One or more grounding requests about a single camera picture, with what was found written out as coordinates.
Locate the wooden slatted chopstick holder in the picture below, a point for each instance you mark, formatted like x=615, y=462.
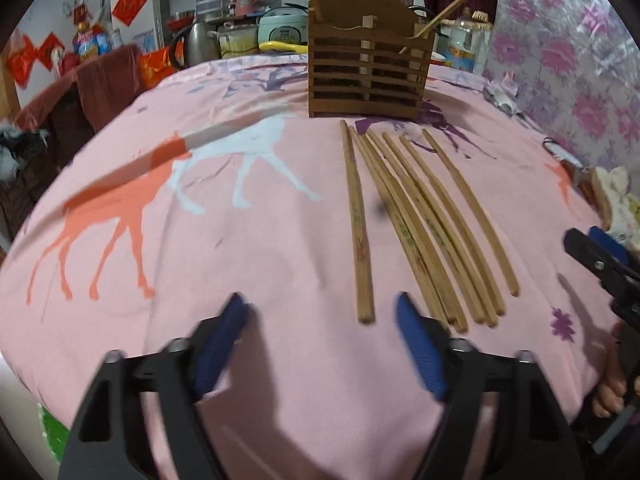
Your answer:
x=370, y=75

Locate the clear plastic oil jug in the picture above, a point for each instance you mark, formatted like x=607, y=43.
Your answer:
x=467, y=42

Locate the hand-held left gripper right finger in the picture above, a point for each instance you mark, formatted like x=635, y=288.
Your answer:
x=420, y=350

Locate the red hanging knot decoration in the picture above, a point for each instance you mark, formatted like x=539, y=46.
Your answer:
x=22, y=60

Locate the small red wall ornament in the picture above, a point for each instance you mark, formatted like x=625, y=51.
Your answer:
x=81, y=12

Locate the white pot with yellow contents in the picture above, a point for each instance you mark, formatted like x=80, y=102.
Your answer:
x=240, y=40

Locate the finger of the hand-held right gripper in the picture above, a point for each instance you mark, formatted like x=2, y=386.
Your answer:
x=585, y=252
x=607, y=242

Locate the white and metal tool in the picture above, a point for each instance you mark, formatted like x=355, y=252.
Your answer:
x=500, y=95

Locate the white fridge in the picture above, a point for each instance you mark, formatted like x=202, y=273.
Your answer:
x=117, y=35

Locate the beige crumpled cloth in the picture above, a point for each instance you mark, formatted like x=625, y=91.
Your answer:
x=612, y=195

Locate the table with red cloth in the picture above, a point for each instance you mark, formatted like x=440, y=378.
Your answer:
x=100, y=80

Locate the large orange drink bottle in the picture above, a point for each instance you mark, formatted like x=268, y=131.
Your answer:
x=85, y=42

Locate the red square paper on fridge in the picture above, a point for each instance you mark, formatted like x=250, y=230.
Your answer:
x=129, y=7

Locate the green printed box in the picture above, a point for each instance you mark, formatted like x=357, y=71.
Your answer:
x=52, y=432

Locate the bunch of wooden chopsticks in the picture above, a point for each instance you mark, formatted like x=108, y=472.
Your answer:
x=357, y=250

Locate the yellow plastic scoop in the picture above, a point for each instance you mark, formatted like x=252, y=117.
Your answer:
x=280, y=46

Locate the pile of dark clothes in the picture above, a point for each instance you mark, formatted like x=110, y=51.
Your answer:
x=20, y=152

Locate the blue white packet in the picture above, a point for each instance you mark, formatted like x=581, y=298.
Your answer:
x=102, y=42

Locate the stainless steel kettle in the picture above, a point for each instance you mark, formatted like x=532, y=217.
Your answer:
x=200, y=45

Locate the red shopping bag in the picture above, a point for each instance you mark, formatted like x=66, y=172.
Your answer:
x=157, y=65

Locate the small red square paper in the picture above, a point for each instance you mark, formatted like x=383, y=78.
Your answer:
x=54, y=47

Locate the red bowl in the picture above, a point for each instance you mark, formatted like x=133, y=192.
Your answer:
x=180, y=22

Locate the light green rice cooker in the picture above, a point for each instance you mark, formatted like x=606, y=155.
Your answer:
x=282, y=25

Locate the pink deer print sheet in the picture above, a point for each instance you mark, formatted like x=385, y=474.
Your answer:
x=250, y=260

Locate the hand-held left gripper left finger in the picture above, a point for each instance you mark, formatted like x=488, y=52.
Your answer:
x=220, y=350

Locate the person's right hand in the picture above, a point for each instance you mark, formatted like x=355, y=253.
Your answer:
x=610, y=390

